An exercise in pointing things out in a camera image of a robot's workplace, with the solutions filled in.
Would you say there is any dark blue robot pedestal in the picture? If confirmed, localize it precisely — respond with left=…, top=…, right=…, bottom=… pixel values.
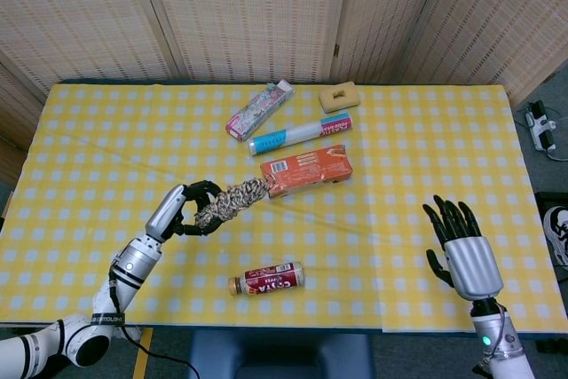
left=188, top=329, right=376, bottom=379

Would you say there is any black white sneaker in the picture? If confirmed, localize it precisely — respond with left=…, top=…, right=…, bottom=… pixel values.
left=541, top=205, right=568, bottom=272

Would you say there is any yellow checkered tablecloth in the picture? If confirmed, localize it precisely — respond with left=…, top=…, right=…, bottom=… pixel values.
left=0, top=83, right=563, bottom=335

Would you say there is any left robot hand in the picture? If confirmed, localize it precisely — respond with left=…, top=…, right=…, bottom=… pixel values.
left=145, top=179, right=223, bottom=242

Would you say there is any red Costa coffee bottle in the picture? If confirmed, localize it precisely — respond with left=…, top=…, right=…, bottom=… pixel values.
left=228, top=262, right=306, bottom=296

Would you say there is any yellow sponge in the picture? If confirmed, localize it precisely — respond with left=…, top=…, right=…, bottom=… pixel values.
left=318, top=80, right=359, bottom=114

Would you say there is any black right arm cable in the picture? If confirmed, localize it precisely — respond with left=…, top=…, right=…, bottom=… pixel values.
left=474, top=303, right=511, bottom=374

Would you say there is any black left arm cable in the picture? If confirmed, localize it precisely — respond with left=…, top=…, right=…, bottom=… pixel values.
left=107, top=279, right=201, bottom=379

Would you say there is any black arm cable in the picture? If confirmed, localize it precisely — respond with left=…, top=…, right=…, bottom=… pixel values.
left=107, top=279, right=201, bottom=379
left=474, top=303, right=511, bottom=374

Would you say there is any beige black braided rope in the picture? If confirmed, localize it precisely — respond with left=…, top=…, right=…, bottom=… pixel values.
left=194, top=176, right=274, bottom=227

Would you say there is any woven folding screen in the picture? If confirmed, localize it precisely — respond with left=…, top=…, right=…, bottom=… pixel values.
left=0, top=0, right=568, bottom=189

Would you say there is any orange cardboard box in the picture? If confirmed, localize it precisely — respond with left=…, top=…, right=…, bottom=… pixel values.
left=259, top=144, right=355, bottom=199

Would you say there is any pink toothpaste box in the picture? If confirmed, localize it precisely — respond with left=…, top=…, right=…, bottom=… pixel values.
left=225, top=79, right=296, bottom=140

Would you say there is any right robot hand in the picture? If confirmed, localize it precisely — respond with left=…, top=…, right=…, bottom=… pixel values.
left=422, top=194, right=505, bottom=301

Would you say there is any white power strip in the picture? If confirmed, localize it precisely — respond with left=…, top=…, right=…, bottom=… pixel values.
left=525, top=101, right=559, bottom=153

